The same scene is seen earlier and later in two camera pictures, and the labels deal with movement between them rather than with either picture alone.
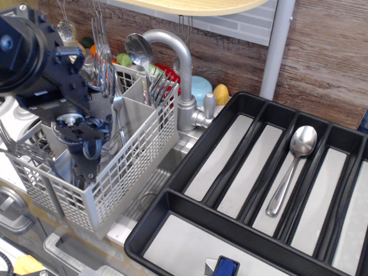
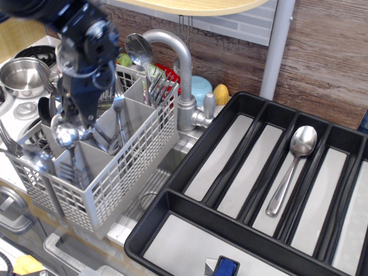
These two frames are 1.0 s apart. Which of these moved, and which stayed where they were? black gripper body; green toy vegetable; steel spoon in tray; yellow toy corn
Moved: black gripper body
Stayed: steel spoon in tray; green toy vegetable; yellow toy corn
